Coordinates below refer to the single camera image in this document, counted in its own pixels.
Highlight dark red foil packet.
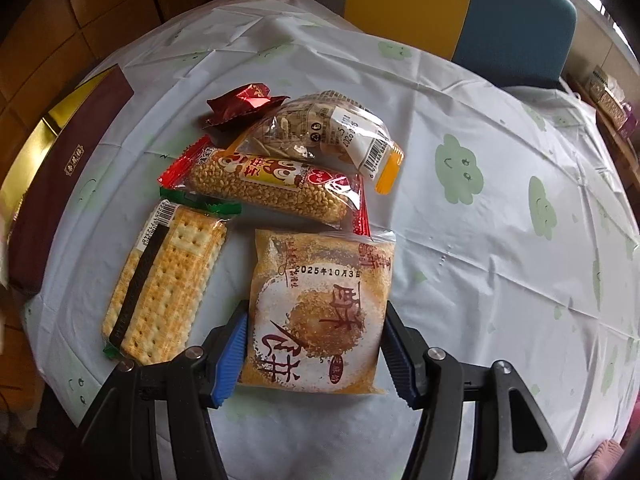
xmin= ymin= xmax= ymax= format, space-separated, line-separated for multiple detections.
xmin=202 ymin=84 xmax=291 ymax=130

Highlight wooden wardrobe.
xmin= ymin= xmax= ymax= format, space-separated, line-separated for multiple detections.
xmin=0 ymin=0 xmax=261 ymax=126

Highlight person's pink clothing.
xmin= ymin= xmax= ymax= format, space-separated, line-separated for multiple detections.
xmin=585 ymin=439 xmax=628 ymax=480

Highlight cracker packet green ends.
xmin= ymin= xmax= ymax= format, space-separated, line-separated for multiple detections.
xmin=101 ymin=187 xmax=242 ymax=365

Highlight crumbly pastry clear packet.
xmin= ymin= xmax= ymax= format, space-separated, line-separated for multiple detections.
xmin=236 ymin=229 xmax=397 ymax=395

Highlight grey yellow blue chair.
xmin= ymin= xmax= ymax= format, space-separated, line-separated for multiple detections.
xmin=255 ymin=0 xmax=578 ymax=92

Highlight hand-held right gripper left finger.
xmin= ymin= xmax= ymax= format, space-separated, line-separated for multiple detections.
xmin=75 ymin=300 xmax=251 ymax=480

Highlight patterned tissue box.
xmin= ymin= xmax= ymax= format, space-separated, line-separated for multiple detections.
xmin=597 ymin=87 xmax=628 ymax=123

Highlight wooden side table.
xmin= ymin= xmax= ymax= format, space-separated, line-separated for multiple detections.
xmin=567 ymin=75 xmax=640 ymax=186

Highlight puffed rice bar packet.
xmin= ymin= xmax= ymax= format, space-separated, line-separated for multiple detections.
xmin=157 ymin=136 xmax=371 ymax=237

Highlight maroon gift box gold inside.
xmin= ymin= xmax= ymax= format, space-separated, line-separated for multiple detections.
xmin=0 ymin=64 xmax=136 ymax=296

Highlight purple packet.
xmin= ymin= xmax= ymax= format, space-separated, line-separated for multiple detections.
xmin=620 ymin=107 xmax=640 ymax=141

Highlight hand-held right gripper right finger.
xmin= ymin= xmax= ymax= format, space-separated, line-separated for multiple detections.
xmin=381 ymin=302 xmax=573 ymax=480

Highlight clear seed packet orange edges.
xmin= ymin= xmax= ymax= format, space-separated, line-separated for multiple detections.
xmin=227 ymin=91 xmax=405 ymax=196

